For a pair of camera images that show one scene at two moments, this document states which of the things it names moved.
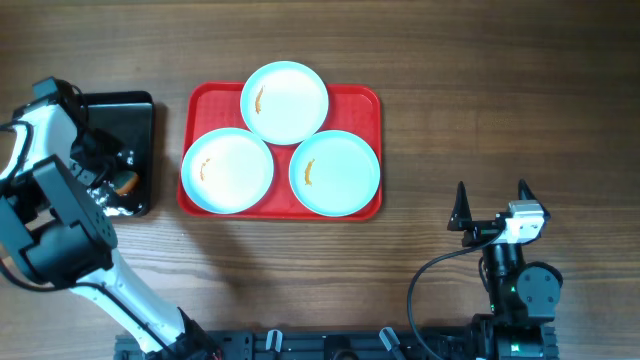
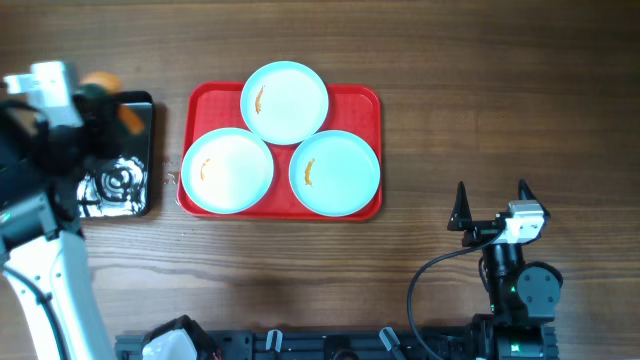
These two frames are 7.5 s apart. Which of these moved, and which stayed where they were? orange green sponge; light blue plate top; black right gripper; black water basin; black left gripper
Moved: orange green sponge; black left gripper
Stayed: black right gripper; black water basin; light blue plate top
